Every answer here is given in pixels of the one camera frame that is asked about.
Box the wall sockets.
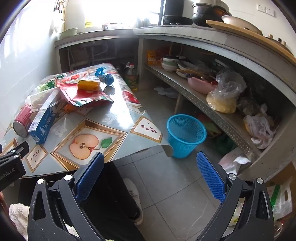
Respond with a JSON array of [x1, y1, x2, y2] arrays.
[[258, 5, 277, 18]]

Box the clear plastic bag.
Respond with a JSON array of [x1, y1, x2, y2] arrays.
[[25, 89, 67, 112]]

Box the blue plastic wastebasket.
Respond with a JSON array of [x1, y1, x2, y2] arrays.
[[167, 114, 207, 158]]

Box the fruit print tablecloth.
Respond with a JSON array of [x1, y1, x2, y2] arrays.
[[0, 64, 174, 179]]

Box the crumpled clear plastic bags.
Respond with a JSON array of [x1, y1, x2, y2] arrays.
[[266, 178, 293, 223]]

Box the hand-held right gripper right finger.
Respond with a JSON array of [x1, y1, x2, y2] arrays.
[[194, 151, 274, 241]]

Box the black wok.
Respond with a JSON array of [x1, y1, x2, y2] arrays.
[[163, 14, 193, 26]]

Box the green plastic bag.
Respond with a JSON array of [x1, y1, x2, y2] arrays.
[[203, 113, 236, 156]]

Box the red snack bag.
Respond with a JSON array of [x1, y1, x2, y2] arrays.
[[55, 71, 114, 107]]

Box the pale green bowl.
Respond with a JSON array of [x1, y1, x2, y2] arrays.
[[59, 28, 78, 39]]

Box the plastic bag with yellow contents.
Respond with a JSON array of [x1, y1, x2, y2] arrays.
[[206, 68, 247, 114]]

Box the wooden board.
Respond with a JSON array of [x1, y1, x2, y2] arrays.
[[206, 20, 296, 67]]

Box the pink and white bag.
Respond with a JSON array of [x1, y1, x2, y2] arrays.
[[218, 148, 251, 176]]

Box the yellow cardboard box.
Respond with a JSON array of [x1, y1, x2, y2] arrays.
[[77, 79, 101, 92]]

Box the person's leg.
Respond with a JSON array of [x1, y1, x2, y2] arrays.
[[81, 160, 139, 241]]

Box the perforated metal shelf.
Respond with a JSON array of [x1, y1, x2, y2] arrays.
[[144, 64, 262, 160]]

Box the pink plastic basin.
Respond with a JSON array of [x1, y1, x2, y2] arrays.
[[187, 76, 218, 95]]

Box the cooking oil bottle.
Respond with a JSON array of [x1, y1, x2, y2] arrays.
[[125, 63, 139, 92]]

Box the white cloth on floor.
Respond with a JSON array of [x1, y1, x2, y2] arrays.
[[154, 86, 178, 99]]

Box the large white bowl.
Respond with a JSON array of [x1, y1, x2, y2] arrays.
[[221, 15, 263, 35]]

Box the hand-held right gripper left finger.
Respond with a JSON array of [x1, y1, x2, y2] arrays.
[[27, 152, 109, 241]]

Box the long blue cardboard box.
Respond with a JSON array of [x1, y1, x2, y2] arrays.
[[28, 89, 67, 144]]

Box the person's grey shoe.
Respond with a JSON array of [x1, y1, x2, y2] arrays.
[[123, 178, 143, 226]]

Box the stack of plates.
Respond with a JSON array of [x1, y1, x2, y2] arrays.
[[176, 61, 192, 78]]

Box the grey concrete counter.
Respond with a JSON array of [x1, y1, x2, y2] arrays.
[[55, 25, 296, 181]]

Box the yellow food packet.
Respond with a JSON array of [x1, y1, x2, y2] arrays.
[[147, 50, 158, 66]]

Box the red drink can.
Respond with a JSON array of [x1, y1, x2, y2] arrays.
[[13, 104, 33, 138]]

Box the black cooking pots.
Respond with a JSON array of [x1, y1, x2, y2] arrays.
[[192, 2, 232, 27]]

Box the stack of white bowls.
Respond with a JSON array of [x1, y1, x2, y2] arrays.
[[161, 56, 178, 71]]

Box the pinkish crumpled plastic bag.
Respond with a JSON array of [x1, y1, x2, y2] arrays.
[[243, 104, 277, 149]]

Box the dark blue crumpled bag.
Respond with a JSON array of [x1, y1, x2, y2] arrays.
[[100, 74, 115, 87]]

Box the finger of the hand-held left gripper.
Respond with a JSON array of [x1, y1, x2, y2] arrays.
[[0, 141, 30, 161]]

